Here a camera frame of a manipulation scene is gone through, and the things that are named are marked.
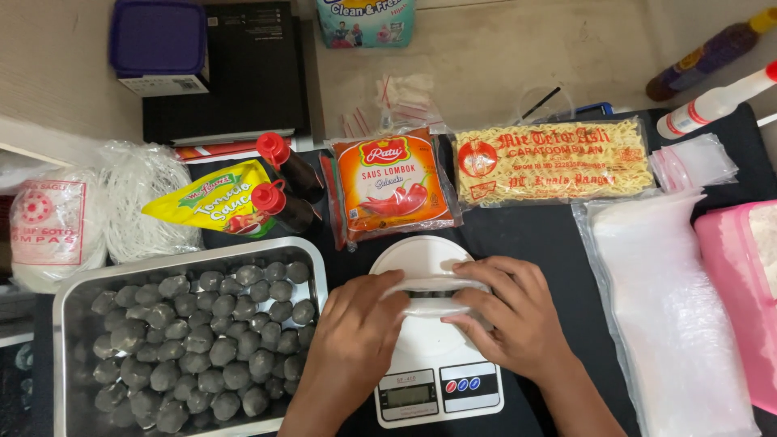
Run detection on pile of small zip bags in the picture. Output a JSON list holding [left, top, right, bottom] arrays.
[[341, 74, 450, 138]]

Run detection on dark sauce bottle red cap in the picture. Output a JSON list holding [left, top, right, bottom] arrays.
[[251, 180, 324, 236], [255, 132, 325, 204]]

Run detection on blue lid container box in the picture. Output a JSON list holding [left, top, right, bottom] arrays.
[[109, 0, 211, 98]]

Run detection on orange chili sauce packet bundle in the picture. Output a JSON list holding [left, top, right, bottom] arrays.
[[320, 127, 464, 251]]

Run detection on clear wrapper with black stick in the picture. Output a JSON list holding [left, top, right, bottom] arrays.
[[516, 85, 576, 125]]

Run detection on pink plastic bag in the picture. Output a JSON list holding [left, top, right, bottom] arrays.
[[694, 200, 777, 415]]

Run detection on pile of grey meatballs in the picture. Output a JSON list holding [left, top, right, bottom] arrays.
[[91, 261, 318, 434]]

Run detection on person's left hand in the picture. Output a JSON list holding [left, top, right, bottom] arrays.
[[306, 270, 412, 404]]

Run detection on clear vermicelli pack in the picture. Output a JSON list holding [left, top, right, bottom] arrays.
[[97, 141, 204, 265]]

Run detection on black flat box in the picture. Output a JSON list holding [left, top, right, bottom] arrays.
[[142, 1, 312, 146]]

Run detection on big pack of clear bags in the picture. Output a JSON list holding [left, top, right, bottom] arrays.
[[572, 189, 762, 437]]

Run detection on dark bottle yellow cap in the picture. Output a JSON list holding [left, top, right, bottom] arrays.
[[645, 7, 777, 102]]

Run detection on small clear bag of meatballs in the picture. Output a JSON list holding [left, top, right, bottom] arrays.
[[381, 275, 493, 320]]

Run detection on white bottle red cap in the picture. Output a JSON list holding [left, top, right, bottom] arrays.
[[656, 61, 777, 140]]

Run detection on yellow tomato sauce pouch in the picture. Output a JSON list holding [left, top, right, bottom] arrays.
[[141, 159, 277, 239]]

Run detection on flat stack of zip bags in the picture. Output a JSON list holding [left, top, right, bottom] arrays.
[[648, 134, 740, 194]]

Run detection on red label vermicelli pack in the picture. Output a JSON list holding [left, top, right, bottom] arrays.
[[9, 170, 109, 294]]

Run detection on person's right hand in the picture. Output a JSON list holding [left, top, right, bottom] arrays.
[[441, 255, 579, 387]]

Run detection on yellow egg noodle pack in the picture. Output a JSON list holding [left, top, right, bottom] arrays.
[[452, 117, 658, 209]]

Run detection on blue edged black device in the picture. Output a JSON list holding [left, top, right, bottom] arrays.
[[573, 102, 614, 119]]

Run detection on white digital kitchen scale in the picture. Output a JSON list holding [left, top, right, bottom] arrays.
[[368, 235, 506, 429]]

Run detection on black table mat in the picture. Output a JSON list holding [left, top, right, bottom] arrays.
[[30, 103, 777, 437]]

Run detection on teal detergent pack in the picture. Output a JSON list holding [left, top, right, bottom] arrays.
[[316, 0, 417, 49]]

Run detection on steel tray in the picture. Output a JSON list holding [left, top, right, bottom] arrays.
[[53, 237, 329, 437]]

